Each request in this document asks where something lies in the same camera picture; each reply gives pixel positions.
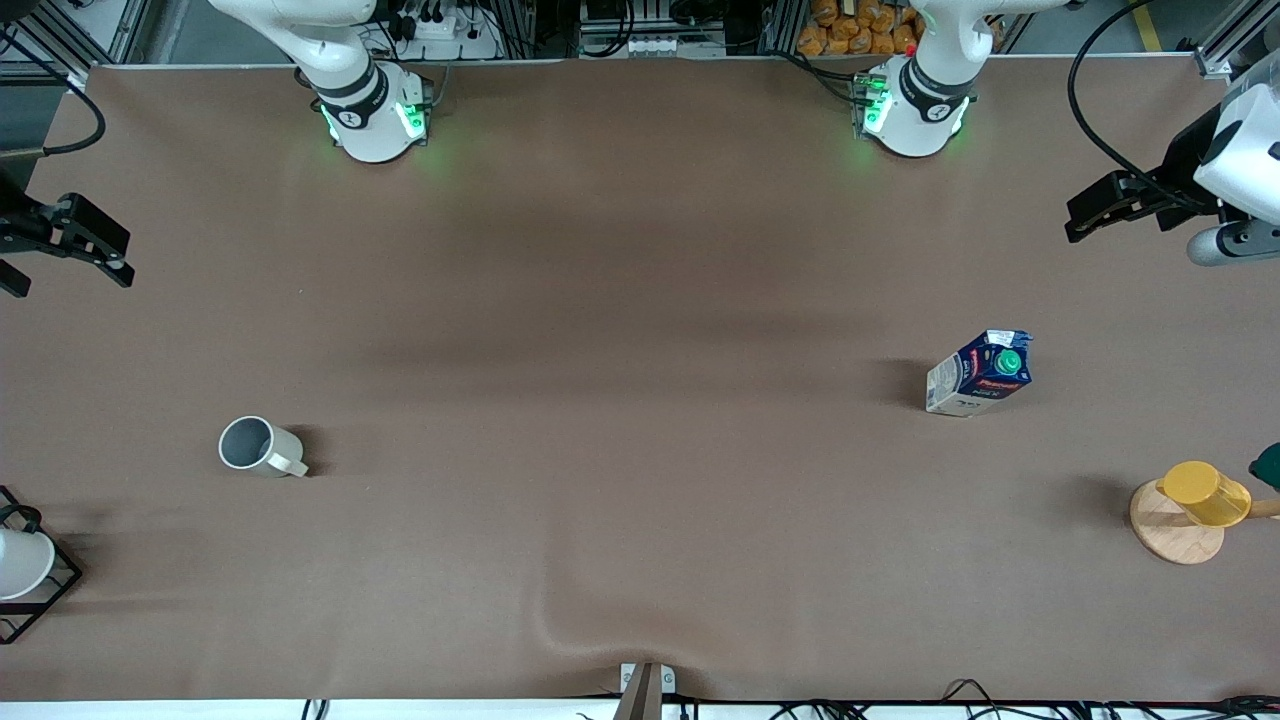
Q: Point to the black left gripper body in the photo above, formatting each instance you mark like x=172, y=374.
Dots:
x=1181, y=171

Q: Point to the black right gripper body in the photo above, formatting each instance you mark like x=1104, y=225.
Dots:
x=12, y=228

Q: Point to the blue white milk carton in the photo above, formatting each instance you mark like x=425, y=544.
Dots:
x=985, y=375

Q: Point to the grey ceramic mug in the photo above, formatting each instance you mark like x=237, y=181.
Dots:
x=275, y=450

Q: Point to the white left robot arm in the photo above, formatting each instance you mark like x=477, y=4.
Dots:
x=920, y=110

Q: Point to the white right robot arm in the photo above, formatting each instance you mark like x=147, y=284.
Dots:
x=370, y=115

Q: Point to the yellow plastic cup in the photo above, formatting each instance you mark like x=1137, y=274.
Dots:
x=1205, y=495

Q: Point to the white bowl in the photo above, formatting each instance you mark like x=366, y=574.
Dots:
x=18, y=562

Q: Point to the dark green mug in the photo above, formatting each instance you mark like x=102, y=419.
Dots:
x=1268, y=467

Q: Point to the orange snack bag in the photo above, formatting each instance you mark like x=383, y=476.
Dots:
x=860, y=28

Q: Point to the round wooden mug stand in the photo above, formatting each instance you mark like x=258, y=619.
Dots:
x=1170, y=535

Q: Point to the white power strip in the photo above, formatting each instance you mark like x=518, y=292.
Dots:
x=450, y=32

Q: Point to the white socket bar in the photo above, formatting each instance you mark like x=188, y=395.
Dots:
x=655, y=45

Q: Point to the aluminium frame profile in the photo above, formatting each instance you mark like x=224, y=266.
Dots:
x=1235, y=40
x=70, y=35

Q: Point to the metal clamp bracket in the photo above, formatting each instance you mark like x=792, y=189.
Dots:
x=628, y=678

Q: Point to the grey camera pole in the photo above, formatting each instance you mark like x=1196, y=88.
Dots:
x=640, y=700

